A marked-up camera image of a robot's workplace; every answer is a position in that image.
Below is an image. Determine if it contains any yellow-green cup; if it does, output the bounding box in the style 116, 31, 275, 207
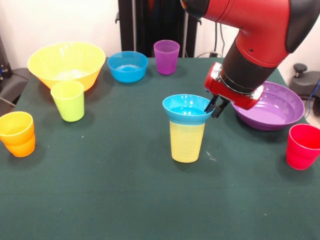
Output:
169, 119, 206, 164

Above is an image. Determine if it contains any dark green tablecloth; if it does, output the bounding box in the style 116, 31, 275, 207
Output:
0, 57, 320, 240

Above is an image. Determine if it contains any blue bowl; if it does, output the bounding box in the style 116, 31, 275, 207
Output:
107, 51, 149, 84

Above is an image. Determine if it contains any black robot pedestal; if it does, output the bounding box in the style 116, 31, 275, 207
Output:
115, 0, 200, 58

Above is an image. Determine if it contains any black wall cable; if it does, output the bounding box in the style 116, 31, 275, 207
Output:
214, 22, 226, 58

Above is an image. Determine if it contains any orange cup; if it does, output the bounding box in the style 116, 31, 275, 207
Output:
0, 111, 36, 158

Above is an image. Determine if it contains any blue cable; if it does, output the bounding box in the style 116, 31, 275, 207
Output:
304, 79, 320, 118

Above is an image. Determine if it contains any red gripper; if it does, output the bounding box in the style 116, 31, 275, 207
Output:
203, 61, 265, 119

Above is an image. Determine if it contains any black equipment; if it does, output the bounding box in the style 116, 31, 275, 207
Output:
0, 34, 10, 83

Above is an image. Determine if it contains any green cup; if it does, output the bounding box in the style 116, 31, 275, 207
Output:
50, 80, 85, 123

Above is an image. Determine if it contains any cyan bowl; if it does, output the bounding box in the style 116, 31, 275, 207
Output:
162, 93, 214, 126

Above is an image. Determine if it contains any pink cup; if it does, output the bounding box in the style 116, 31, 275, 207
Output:
285, 123, 320, 171

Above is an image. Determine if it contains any purple bowl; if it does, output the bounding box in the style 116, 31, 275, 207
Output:
231, 81, 306, 132

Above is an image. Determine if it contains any large yellow bowl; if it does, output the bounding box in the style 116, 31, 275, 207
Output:
26, 41, 107, 93

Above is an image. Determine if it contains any purple cup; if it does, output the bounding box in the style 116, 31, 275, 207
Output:
153, 39, 181, 76

